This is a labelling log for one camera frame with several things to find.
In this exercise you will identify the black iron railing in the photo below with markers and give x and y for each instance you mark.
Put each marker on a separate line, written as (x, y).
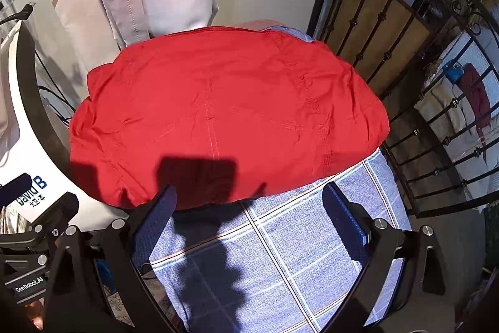
(429, 56)

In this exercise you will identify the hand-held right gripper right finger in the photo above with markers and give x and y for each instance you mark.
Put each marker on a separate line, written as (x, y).
(345, 222)

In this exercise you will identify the blue checked blanket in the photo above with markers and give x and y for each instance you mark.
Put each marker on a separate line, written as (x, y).
(284, 262)

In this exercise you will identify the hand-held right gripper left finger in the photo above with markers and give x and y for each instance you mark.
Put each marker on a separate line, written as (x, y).
(158, 225)

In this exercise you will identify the small blue object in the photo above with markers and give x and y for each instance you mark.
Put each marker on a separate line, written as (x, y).
(454, 71)

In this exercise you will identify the dark red cloth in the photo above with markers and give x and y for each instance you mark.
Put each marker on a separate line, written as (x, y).
(475, 95)

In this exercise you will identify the brown wooden board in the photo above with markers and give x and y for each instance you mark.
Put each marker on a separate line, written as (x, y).
(374, 32)

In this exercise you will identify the red puffer jacket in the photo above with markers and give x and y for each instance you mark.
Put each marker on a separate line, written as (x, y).
(230, 114)

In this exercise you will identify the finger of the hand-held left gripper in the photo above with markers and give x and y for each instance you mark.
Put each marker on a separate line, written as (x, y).
(15, 188)
(50, 216)

